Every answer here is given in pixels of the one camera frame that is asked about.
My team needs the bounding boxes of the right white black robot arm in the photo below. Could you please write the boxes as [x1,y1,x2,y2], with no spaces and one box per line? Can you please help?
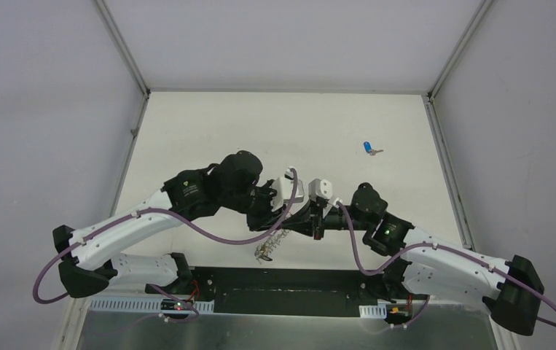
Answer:
[283,180,544,336]

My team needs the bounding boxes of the metal disc with keyrings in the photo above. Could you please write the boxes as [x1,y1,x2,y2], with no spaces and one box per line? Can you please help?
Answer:
[254,229,290,263]

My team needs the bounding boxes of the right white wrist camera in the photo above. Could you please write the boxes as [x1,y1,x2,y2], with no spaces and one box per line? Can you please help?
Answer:
[308,179,341,208]

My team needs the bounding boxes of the left white cable duct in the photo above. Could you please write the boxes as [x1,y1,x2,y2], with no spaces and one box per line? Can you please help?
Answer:
[89,296,192,314]

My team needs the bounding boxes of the white cable duct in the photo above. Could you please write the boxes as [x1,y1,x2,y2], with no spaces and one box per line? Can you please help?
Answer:
[89,296,192,314]
[359,303,388,319]

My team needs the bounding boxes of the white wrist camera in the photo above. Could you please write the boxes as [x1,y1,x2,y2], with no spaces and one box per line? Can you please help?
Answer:
[270,168,305,211]
[308,179,341,208]

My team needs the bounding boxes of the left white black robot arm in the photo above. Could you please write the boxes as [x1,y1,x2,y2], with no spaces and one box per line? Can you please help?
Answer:
[51,150,304,298]

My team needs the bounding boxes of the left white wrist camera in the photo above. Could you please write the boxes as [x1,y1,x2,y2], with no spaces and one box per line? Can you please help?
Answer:
[270,168,305,211]

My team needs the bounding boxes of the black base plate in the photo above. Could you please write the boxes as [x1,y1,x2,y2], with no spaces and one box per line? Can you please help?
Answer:
[164,267,411,317]

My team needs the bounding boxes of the blue capped key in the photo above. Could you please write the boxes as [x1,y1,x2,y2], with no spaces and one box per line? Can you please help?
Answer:
[363,141,384,156]

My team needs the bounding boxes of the right white cable duct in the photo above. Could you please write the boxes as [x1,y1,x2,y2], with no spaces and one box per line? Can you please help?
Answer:
[359,303,388,319]

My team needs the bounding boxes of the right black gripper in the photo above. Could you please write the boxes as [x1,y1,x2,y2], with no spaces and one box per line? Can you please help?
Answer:
[282,198,372,241]

